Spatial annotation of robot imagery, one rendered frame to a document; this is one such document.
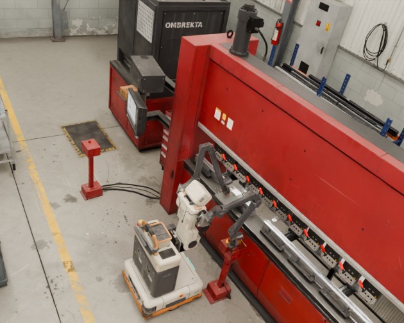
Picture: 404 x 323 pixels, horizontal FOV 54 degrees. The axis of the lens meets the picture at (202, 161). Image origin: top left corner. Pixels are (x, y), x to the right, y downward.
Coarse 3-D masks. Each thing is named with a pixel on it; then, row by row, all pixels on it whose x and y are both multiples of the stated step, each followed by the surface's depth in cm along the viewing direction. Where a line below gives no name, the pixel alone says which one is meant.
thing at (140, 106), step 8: (128, 88) 445; (136, 96) 433; (136, 104) 421; (144, 104) 427; (136, 112) 423; (144, 112) 424; (136, 120) 427; (144, 120) 430; (136, 128) 432; (144, 128) 436
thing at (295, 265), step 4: (288, 260) 375; (292, 264) 371; (296, 264) 370; (296, 268) 368; (300, 268) 367; (300, 272) 366; (304, 272) 364; (304, 276) 363; (308, 280) 359; (312, 280) 358
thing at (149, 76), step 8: (136, 56) 431; (144, 56) 434; (152, 56) 438; (136, 64) 416; (144, 64) 419; (152, 64) 422; (136, 72) 416; (144, 72) 403; (152, 72) 406; (160, 72) 409; (136, 80) 420; (144, 80) 400; (152, 80) 403; (160, 80) 407; (144, 88) 406; (152, 88) 409; (160, 88) 413; (144, 96) 457
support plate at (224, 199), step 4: (232, 188) 428; (216, 196) 414; (220, 196) 415; (224, 196) 416; (228, 196) 417; (232, 196) 418; (236, 196) 419; (240, 196) 421; (220, 200) 410; (224, 200) 411; (228, 200) 412; (232, 200) 413
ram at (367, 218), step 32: (224, 96) 402; (256, 96) 365; (224, 128) 415; (256, 128) 375; (288, 128) 342; (256, 160) 386; (288, 160) 351; (320, 160) 322; (352, 160) 297; (288, 192) 360; (320, 192) 330; (352, 192) 304; (384, 192) 281; (320, 224) 338; (352, 224) 311; (384, 224) 288; (352, 256) 318; (384, 256) 294
